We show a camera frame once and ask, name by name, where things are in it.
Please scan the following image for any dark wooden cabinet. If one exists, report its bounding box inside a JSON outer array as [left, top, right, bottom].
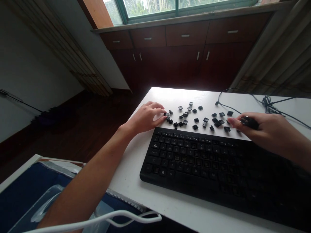
[[91, 10, 273, 93]]

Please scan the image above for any white cable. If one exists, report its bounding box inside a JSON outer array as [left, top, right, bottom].
[[21, 210, 162, 233]]

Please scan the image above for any black computer keyboard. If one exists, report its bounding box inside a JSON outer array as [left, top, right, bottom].
[[139, 127, 311, 231]]

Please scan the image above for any pile of black keycaps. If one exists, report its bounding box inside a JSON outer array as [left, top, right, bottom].
[[166, 101, 243, 134]]

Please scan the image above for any beige curtain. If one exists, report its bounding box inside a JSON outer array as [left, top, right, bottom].
[[9, 0, 114, 97], [229, 0, 311, 98]]

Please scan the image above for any green framed window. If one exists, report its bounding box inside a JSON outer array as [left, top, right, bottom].
[[103, 0, 259, 26]]

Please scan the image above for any blue fabric bag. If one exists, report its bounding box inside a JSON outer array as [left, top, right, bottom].
[[0, 160, 147, 233]]

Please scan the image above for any black keyboard cable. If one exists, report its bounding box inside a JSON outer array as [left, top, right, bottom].
[[215, 87, 311, 130]]

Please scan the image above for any clear plastic container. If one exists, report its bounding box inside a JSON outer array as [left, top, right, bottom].
[[7, 184, 115, 233]]

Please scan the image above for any person's left hand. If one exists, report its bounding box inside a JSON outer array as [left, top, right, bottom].
[[121, 101, 168, 134]]

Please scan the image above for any person's right hand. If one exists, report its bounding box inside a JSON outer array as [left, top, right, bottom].
[[227, 112, 293, 151]]

